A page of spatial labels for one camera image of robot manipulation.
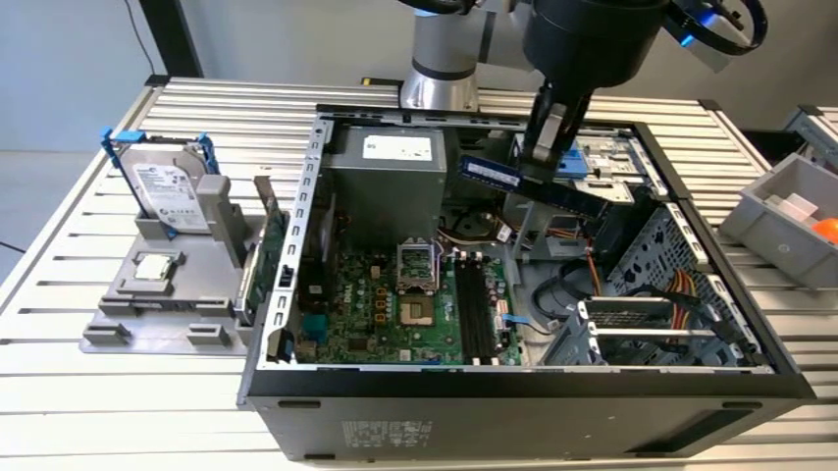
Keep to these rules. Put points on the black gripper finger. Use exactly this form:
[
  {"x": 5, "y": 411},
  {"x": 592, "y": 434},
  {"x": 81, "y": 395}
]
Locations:
[
  {"x": 579, "y": 113},
  {"x": 537, "y": 179}
]

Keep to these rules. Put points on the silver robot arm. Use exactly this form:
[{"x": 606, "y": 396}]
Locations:
[{"x": 444, "y": 49}]

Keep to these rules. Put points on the RAM slot with white latch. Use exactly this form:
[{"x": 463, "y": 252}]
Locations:
[
  {"x": 491, "y": 309},
  {"x": 472, "y": 309}
]

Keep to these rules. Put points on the grey metal drive cage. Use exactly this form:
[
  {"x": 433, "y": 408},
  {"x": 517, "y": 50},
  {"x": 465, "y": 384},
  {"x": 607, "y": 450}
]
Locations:
[{"x": 533, "y": 225}]

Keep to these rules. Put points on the grey power supply unit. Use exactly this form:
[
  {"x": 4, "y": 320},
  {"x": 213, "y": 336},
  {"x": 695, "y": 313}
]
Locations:
[{"x": 379, "y": 196}]

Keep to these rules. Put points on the white main power socket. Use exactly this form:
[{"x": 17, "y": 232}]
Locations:
[{"x": 501, "y": 307}]

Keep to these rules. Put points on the white four-pin power socket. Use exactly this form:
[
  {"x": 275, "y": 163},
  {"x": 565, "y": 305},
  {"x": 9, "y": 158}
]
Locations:
[{"x": 375, "y": 271}]

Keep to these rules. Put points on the CPU socket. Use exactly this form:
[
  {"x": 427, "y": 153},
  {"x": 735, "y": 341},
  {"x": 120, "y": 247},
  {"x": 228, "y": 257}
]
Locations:
[{"x": 419, "y": 311}]

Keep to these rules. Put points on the small yellow black bar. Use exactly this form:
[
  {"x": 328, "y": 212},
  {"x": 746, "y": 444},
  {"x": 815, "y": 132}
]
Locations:
[{"x": 369, "y": 81}]

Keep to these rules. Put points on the grey metal disk bay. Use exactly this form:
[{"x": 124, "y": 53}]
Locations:
[{"x": 654, "y": 333}]

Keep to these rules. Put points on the white block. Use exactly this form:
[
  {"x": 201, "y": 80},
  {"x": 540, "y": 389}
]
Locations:
[{"x": 791, "y": 203}]

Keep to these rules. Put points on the grey plastic bin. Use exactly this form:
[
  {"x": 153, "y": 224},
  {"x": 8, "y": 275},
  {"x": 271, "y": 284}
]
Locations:
[{"x": 772, "y": 245}]

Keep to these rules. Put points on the green motherboard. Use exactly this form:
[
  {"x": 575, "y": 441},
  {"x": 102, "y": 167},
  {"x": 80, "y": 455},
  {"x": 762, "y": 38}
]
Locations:
[{"x": 367, "y": 341}]

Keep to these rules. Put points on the green graphics card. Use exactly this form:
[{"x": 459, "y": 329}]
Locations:
[{"x": 269, "y": 255}]

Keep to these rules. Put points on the orange ball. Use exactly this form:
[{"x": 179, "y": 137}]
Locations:
[{"x": 826, "y": 230}]

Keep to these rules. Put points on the black PC case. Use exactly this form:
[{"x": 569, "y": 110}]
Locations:
[{"x": 523, "y": 422}]

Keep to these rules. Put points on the grey parts rack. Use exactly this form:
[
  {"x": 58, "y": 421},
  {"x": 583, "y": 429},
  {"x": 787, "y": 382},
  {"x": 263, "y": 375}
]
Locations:
[{"x": 203, "y": 279}]

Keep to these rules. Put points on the silver hard disk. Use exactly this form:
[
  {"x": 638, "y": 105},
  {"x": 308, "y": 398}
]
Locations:
[{"x": 163, "y": 191}]

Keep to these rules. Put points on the silver CPU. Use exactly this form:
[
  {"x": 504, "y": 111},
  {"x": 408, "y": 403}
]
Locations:
[{"x": 152, "y": 267}]

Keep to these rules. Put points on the blue drive bracket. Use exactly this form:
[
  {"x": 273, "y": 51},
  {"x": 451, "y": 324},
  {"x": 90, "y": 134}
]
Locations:
[{"x": 572, "y": 164}]

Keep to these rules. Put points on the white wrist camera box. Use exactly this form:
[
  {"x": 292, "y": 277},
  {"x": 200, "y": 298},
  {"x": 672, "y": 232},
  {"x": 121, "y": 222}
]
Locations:
[{"x": 714, "y": 54}]

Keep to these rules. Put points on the black frame post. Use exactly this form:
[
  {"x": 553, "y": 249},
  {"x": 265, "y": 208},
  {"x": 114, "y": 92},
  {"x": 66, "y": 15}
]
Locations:
[{"x": 176, "y": 39}]

